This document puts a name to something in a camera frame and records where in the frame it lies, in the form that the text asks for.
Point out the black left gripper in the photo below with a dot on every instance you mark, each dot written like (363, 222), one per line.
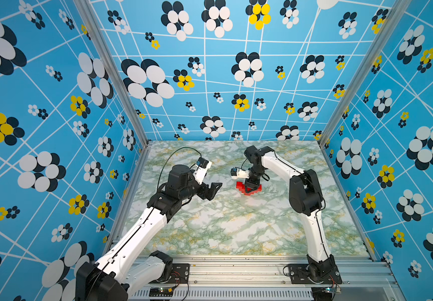
(211, 194)

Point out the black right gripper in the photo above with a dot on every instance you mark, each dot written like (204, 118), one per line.
(250, 184)

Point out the long red lego brick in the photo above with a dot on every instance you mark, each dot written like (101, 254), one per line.
(248, 190)

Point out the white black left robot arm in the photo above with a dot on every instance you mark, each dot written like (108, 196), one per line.
(108, 278)

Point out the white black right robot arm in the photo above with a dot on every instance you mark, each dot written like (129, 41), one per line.
(305, 198)

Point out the left controller board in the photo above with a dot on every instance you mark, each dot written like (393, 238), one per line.
(161, 292)

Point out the controller board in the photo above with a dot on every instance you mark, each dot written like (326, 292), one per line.
(323, 294)
(161, 292)

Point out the right controller board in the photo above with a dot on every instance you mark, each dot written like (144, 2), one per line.
(323, 294)

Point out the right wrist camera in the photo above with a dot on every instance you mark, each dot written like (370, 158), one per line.
(239, 173)

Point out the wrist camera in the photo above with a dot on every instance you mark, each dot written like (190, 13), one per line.
(239, 173)
(203, 166)

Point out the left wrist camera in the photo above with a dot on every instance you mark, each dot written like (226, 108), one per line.
(203, 166)

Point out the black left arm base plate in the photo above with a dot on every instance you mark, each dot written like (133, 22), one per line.
(179, 274)

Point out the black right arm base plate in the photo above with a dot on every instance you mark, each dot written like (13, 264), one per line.
(310, 274)

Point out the aluminium left table rail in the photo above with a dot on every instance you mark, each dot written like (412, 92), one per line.
(124, 210)

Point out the aluminium right corner post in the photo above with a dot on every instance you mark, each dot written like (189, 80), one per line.
(396, 13)

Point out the aluminium corner post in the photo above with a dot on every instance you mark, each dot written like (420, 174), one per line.
(396, 13)
(88, 17)

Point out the aluminium left corner post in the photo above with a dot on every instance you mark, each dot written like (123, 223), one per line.
(88, 17)

